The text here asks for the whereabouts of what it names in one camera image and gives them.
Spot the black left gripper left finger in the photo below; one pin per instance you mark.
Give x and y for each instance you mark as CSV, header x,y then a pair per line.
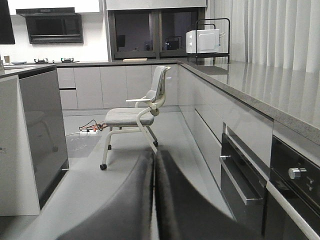
x,y
127,214

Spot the wooden cutting board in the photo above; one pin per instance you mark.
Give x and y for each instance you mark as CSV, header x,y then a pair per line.
x,y
135,59

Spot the grey curtain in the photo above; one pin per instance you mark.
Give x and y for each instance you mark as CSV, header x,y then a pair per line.
x,y
277,33

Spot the black range hood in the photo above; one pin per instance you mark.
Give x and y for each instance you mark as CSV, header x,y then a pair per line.
x,y
60,25

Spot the black built-in oven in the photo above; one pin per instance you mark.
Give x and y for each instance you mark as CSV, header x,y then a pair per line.
x,y
293,195

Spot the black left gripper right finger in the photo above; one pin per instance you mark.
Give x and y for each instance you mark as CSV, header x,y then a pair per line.
x,y
184,214

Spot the white microwave oven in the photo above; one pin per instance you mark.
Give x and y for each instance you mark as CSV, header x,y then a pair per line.
x,y
203,41

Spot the dark window frame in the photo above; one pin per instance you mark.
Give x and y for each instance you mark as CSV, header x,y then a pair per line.
x,y
151,33

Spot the black metal rack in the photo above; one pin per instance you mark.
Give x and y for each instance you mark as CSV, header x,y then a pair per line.
x,y
224,37

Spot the grey white office chair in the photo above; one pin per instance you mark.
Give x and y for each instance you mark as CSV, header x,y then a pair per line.
x,y
140,117

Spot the white power strip with cables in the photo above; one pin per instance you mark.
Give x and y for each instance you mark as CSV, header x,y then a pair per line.
x,y
92,127

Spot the grey kitchen island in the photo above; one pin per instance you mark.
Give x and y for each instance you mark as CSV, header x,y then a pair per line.
x,y
33,150

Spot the black built-in drawer appliance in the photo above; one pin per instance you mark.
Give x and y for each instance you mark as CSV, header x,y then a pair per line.
x,y
242,186

